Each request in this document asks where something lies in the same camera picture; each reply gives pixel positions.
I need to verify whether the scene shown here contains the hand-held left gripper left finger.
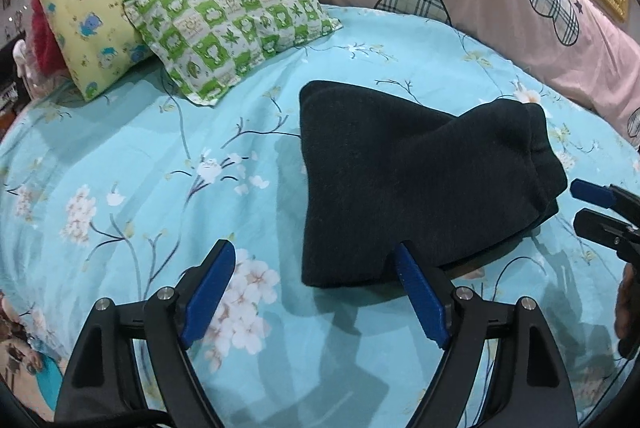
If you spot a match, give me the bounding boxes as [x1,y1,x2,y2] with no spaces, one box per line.
[52,238,237,428]

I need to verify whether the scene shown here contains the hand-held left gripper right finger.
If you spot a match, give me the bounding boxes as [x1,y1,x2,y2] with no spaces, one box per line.
[394,242,578,428]

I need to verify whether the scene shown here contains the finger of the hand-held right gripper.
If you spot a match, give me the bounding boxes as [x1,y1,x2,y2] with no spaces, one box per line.
[570,178,640,221]
[572,207,640,260]

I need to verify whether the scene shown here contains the black pants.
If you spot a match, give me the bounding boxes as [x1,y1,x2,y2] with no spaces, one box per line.
[298,80,569,287]

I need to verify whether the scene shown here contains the person's right hand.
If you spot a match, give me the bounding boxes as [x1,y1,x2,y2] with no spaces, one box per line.
[614,265,640,359]

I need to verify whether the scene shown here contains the blue floral bed sheet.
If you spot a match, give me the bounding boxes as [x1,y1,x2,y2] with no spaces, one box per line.
[0,6,640,428]

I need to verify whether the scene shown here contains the green checked pillow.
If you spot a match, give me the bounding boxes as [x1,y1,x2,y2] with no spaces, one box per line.
[122,0,344,106]

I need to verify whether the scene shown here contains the red fluffy cloth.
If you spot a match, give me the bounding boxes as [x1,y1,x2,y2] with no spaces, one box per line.
[29,0,69,76]

